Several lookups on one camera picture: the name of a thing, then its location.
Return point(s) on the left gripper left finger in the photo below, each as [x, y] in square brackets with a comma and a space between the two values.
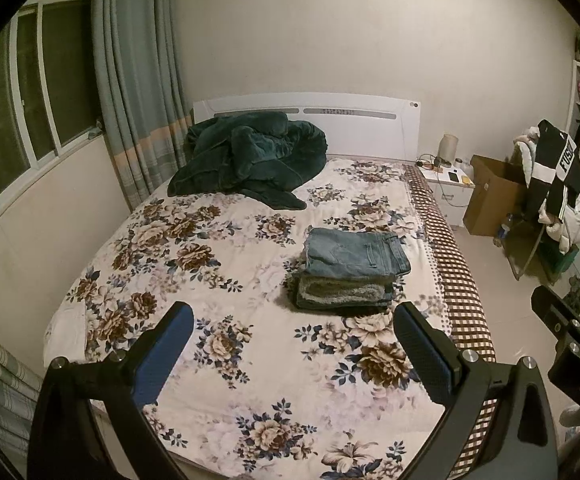
[65, 442]

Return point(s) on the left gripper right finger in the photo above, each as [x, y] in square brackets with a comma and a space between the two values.
[520, 440]

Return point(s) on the blue denim shorts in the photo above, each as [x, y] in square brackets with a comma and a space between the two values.
[344, 255]

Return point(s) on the dark shoes on floor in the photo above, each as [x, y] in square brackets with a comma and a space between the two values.
[572, 299]

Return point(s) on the white puffer coat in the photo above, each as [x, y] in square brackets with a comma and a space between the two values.
[564, 230]

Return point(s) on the chair with clothes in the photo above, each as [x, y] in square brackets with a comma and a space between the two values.
[525, 239]

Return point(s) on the floral bed cover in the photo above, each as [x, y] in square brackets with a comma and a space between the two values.
[262, 387]

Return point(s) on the large cardboard box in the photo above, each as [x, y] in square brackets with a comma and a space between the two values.
[498, 189]

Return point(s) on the black white jacket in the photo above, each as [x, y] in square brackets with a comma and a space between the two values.
[555, 173]

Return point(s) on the grey fleece folded garment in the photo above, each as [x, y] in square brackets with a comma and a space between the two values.
[310, 292]

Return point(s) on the white nightstand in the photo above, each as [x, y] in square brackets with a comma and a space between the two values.
[452, 188]

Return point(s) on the bedside lamp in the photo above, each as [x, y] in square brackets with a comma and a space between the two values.
[447, 149]

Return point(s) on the dark green blanket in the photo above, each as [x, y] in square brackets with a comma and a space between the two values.
[262, 155]

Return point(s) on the green curtain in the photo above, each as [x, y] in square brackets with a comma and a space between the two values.
[141, 91]

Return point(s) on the window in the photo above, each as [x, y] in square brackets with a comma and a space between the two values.
[48, 98]

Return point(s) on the white headboard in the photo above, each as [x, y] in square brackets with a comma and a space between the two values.
[355, 124]

